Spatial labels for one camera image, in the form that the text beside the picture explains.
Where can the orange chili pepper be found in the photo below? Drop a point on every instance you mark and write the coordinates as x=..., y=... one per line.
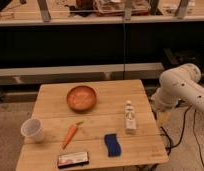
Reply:
x=70, y=134

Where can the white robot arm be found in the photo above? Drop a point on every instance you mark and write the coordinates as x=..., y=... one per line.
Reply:
x=179, y=83

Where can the orange ceramic bowl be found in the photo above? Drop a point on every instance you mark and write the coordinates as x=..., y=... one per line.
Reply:
x=81, y=98

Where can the wooden table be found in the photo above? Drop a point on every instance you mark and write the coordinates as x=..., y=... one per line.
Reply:
x=107, y=117

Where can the small white bottle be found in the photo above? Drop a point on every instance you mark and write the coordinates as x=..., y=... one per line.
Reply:
x=130, y=121

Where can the cluttered tray on shelf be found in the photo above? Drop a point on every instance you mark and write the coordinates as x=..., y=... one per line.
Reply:
x=117, y=7

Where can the white plastic cup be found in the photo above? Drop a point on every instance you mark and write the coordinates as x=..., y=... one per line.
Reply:
x=32, y=129

